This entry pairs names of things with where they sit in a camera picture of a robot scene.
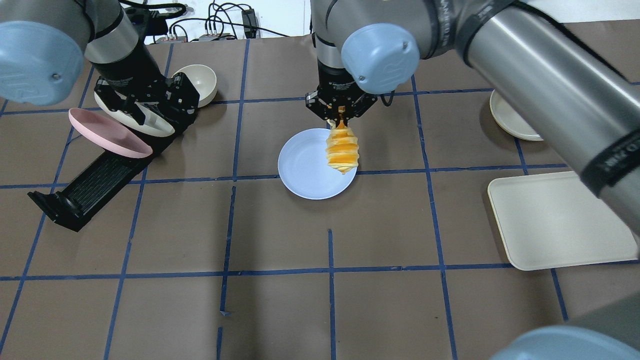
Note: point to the small cream bowl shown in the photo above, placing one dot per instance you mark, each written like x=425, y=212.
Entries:
x=204, y=80

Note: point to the blue plate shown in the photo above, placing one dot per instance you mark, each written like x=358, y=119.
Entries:
x=304, y=168

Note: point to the white rectangular tray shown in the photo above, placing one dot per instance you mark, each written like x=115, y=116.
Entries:
x=552, y=220

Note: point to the cream white plate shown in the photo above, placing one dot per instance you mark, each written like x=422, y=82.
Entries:
x=154, y=125

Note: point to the black dish rack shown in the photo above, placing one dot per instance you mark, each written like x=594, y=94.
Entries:
x=75, y=205

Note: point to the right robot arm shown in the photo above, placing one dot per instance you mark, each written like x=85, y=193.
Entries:
x=582, y=106

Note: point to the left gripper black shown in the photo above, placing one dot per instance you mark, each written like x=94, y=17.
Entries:
x=134, y=64

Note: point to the shallow white bowl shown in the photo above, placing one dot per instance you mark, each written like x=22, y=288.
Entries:
x=508, y=119

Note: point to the pink plate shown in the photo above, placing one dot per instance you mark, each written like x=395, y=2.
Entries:
x=108, y=134

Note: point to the striped orange bread roll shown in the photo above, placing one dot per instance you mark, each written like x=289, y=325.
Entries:
x=342, y=149

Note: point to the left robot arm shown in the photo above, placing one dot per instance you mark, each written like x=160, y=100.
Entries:
x=44, y=44

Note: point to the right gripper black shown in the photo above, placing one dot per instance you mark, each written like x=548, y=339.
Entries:
x=331, y=80

